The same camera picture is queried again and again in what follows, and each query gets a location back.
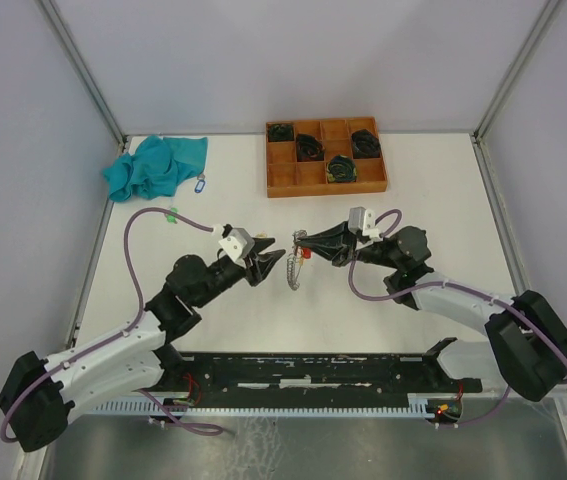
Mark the right aluminium frame post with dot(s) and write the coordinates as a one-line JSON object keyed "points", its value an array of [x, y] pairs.
{"points": [[515, 70]]}

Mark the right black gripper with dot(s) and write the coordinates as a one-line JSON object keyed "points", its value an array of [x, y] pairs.
{"points": [[327, 243]]}

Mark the teal cloth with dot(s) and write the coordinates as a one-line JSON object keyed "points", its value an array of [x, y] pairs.
{"points": [[156, 168]]}

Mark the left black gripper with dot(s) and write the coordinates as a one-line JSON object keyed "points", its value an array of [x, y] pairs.
{"points": [[257, 273]]}

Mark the rolled dark fabric red pattern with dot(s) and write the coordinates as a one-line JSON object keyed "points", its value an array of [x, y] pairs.
{"points": [[309, 148]]}

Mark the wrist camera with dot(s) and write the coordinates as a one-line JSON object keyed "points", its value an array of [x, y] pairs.
{"points": [[362, 221], [237, 244]]}

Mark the aluminium frame post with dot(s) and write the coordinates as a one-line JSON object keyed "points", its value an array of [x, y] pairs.
{"points": [[60, 28], [515, 70]]}

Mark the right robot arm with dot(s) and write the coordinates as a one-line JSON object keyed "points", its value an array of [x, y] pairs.
{"points": [[526, 341]]}

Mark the wooden compartment tray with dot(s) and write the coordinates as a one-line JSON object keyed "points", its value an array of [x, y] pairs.
{"points": [[287, 178]]}

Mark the rolled dark fabric right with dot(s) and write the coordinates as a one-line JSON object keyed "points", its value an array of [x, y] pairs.
{"points": [[365, 145]]}

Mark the left aluminium frame post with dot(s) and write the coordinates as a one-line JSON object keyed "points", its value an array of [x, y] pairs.
{"points": [[60, 28]]}

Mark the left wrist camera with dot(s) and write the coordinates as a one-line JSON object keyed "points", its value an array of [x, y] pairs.
{"points": [[237, 244]]}

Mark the key with green tag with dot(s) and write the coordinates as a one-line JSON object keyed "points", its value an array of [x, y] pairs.
{"points": [[171, 218]]}

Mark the white cable duct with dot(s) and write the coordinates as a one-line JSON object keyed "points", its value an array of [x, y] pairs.
{"points": [[141, 406]]}

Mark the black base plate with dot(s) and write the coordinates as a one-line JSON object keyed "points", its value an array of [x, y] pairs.
{"points": [[285, 380]]}

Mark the rolled dark fabric green pattern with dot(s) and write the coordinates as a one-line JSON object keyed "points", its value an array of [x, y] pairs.
{"points": [[341, 169]]}

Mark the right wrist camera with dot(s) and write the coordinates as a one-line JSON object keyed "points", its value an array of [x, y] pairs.
{"points": [[362, 221]]}

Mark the key with blue tag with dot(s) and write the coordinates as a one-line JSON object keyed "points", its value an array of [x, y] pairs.
{"points": [[200, 184]]}

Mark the metal keyring organizer yellow handle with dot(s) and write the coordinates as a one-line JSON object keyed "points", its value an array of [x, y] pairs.
{"points": [[295, 261]]}

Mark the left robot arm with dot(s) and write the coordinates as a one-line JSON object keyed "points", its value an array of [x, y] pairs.
{"points": [[42, 396]]}

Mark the rolled dark fabric far left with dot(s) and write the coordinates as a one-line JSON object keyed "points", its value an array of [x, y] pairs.
{"points": [[280, 132]]}

